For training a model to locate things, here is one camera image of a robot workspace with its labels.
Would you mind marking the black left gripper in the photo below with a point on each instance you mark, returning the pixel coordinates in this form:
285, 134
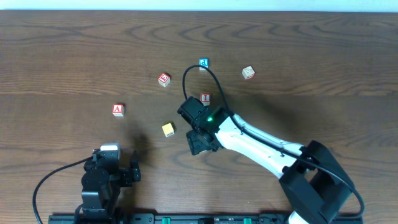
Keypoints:
127, 175

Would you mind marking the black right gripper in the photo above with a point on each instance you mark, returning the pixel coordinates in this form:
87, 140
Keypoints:
198, 142

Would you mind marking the red letter I block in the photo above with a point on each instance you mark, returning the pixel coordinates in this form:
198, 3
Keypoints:
205, 99

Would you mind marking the red letter A block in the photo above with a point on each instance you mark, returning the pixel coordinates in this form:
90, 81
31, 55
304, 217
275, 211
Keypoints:
118, 110

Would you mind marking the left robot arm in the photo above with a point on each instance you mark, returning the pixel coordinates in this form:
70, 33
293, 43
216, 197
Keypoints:
100, 201

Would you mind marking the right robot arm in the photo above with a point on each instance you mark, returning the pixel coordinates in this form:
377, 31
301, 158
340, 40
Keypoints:
314, 182

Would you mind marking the yellow wooden block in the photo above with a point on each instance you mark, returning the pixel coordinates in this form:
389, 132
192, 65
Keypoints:
168, 129

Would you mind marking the red letter E block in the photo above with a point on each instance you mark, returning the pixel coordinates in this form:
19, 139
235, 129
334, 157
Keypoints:
164, 79

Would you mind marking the blue letter P block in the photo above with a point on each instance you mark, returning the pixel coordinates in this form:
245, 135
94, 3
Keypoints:
204, 63

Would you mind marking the white block red print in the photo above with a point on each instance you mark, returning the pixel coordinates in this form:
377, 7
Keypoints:
248, 72

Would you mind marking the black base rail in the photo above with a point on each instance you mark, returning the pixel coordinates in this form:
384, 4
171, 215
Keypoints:
149, 218

